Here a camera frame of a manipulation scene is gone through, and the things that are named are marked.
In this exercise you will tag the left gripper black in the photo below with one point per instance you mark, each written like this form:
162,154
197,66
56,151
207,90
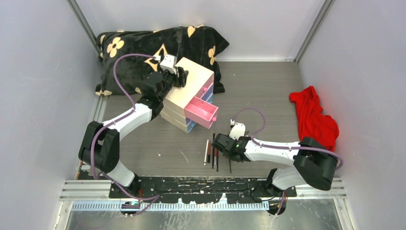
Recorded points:
182,77

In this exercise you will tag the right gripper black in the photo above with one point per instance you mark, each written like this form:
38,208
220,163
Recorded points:
226,155

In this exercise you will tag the pastel mini drawer organizer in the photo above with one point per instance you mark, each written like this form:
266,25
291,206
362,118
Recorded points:
192,104

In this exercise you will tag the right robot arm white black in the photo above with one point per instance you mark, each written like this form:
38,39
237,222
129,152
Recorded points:
306,161

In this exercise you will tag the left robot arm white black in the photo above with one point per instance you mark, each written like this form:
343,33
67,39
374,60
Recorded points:
100,147

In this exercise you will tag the red makeup pencil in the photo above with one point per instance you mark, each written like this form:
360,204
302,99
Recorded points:
215,157

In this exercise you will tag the white makeup pencil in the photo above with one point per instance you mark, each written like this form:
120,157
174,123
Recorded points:
206,152

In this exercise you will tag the brown short lip pencil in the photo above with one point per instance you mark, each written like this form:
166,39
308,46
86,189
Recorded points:
208,160

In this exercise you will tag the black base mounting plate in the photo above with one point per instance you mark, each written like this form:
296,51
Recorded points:
204,190

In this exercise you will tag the black floral plush blanket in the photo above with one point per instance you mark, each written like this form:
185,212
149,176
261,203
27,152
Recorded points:
200,44

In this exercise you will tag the red cloth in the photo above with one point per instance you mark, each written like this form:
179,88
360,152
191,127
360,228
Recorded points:
311,120

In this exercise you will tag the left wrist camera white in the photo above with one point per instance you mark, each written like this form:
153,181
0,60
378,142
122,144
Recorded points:
168,62

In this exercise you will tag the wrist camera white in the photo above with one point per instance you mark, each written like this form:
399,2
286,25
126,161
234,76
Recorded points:
237,130
168,62

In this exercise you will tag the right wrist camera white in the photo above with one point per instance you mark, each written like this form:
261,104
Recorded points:
237,130

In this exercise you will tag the aluminium slotted rail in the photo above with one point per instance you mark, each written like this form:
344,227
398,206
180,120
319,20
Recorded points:
134,206

